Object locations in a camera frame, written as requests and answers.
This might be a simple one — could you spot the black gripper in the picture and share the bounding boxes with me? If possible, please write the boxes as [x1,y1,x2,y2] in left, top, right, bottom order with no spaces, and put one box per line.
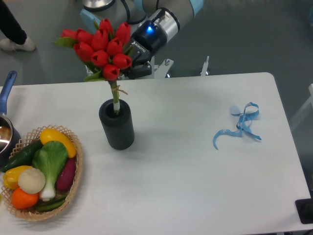
[119,21,167,80]

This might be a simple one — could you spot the red tulip bouquet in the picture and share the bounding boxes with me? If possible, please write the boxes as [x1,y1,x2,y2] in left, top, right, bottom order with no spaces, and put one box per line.
[53,18,134,115]

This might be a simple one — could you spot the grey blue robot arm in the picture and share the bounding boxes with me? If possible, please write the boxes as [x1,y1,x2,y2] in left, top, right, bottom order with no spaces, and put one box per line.
[80,0,203,80]

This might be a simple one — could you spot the dark grey ribbed vase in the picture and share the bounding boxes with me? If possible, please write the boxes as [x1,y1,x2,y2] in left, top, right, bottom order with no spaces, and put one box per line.
[99,99,134,150]

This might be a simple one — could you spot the light blue ribbon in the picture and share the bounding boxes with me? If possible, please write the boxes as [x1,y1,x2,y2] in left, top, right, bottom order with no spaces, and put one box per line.
[212,102,262,150]

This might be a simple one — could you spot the green bok choy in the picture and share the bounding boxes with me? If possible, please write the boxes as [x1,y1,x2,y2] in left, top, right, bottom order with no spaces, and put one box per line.
[32,141,67,202]

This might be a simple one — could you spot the person's legs and shoes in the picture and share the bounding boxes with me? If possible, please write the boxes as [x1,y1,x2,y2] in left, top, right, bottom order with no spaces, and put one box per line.
[0,0,36,52]

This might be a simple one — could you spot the purple sweet potato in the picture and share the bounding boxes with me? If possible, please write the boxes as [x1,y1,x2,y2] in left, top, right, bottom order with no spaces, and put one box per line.
[56,159,76,191]

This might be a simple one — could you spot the woven wicker basket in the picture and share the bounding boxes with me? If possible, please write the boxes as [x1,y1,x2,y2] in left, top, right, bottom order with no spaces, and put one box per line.
[1,125,83,221]

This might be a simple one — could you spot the dark green cucumber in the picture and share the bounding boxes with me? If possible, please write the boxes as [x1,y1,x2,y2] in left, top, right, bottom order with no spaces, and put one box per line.
[1,140,43,172]

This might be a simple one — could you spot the cream white garlic bulb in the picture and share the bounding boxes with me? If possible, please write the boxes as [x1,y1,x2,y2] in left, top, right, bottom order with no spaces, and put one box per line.
[18,167,45,194]

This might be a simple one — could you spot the green bean pods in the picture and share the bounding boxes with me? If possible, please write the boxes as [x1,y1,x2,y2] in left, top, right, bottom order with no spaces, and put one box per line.
[35,195,67,212]

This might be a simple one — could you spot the yellow bell pepper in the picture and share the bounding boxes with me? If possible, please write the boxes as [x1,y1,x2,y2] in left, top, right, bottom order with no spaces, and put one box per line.
[3,165,32,190]

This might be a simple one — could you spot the orange fruit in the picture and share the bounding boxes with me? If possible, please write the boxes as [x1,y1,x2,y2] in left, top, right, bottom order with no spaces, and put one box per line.
[11,188,39,209]

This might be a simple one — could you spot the black device at table edge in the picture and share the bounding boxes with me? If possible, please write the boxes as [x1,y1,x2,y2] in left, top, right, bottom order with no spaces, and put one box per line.
[295,198,313,224]

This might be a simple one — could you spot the blue handled saucepan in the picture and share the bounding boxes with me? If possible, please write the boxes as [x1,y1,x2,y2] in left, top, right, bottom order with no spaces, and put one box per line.
[0,70,21,168]

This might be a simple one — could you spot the white frame at right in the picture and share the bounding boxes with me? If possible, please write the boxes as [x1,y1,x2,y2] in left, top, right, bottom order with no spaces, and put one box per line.
[290,84,313,132]

